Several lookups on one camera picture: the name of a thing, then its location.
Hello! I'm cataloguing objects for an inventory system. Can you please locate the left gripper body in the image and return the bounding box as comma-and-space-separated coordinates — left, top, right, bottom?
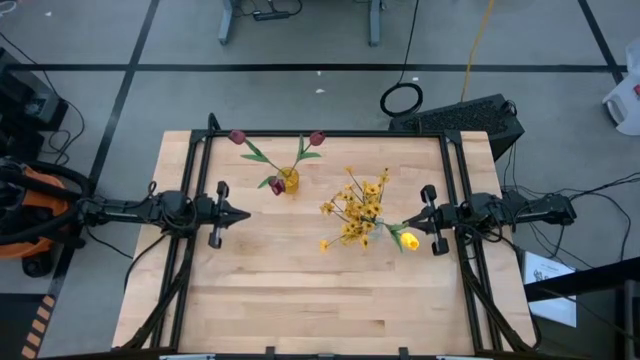
193, 181, 232, 250

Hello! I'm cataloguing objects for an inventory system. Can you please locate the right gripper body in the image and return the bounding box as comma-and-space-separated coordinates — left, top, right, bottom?
421, 184, 459, 256

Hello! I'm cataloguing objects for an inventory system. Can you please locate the yellow artificial tulip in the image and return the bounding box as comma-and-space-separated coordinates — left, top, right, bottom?
387, 222, 421, 253

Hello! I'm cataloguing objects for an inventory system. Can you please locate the red artificial tulip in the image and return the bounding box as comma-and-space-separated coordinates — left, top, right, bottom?
289, 129, 327, 176
228, 128, 289, 176
257, 173, 289, 197

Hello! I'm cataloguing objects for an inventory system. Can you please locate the yellow artificial flower bunch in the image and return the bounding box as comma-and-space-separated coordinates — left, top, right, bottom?
318, 199, 377, 253
342, 166, 392, 221

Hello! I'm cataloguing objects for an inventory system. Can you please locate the clear glass vase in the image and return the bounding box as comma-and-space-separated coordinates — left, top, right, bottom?
368, 215, 389, 239

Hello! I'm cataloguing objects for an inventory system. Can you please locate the amber glass vase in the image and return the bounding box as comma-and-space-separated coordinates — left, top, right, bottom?
277, 166, 301, 196

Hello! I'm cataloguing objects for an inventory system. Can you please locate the black computer tower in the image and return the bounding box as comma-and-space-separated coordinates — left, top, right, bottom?
388, 93, 526, 162

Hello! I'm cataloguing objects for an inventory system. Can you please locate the white printed paper sheet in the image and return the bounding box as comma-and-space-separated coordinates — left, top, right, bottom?
522, 251, 579, 329

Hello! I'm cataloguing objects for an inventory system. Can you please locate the black beam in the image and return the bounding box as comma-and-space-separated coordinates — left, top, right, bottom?
523, 256, 640, 304

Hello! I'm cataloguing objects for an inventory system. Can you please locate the orange and black vacuum cleaner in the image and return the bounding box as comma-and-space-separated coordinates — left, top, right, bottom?
0, 157, 96, 279

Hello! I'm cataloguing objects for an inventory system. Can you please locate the grey desk leg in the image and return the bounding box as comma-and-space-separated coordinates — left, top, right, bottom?
368, 0, 384, 48
218, 0, 240, 46

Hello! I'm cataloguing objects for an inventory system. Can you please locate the black power strip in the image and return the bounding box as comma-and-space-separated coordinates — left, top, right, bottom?
252, 9, 292, 22

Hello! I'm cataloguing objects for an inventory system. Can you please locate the black mat with orange stripes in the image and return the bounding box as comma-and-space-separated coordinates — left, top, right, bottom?
0, 293, 57, 360

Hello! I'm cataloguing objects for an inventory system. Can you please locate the black equipment rack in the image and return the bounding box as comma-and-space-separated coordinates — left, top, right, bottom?
0, 47, 71, 161

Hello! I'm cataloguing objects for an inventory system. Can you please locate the black arm cable harness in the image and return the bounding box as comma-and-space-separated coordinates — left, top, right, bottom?
459, 234, 539, 352
119, 234, 194, 351

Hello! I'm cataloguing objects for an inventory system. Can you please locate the black metal table frame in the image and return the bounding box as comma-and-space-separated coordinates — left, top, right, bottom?
119, 112, 539, 357

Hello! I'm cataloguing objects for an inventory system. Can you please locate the coiled black cable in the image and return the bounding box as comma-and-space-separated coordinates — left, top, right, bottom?
378, 0, 425, 119

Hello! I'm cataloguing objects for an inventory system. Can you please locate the yellow cable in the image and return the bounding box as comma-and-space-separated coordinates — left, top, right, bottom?
459, 0, 497, 102

